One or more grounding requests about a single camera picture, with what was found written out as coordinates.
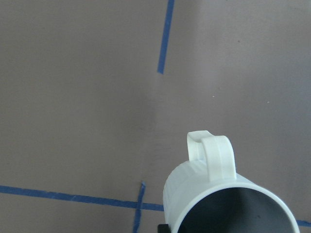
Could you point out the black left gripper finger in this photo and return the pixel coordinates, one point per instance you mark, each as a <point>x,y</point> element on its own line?
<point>163,228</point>

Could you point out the white mug with handle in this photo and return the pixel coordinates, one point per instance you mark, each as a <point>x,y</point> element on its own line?
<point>205,194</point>

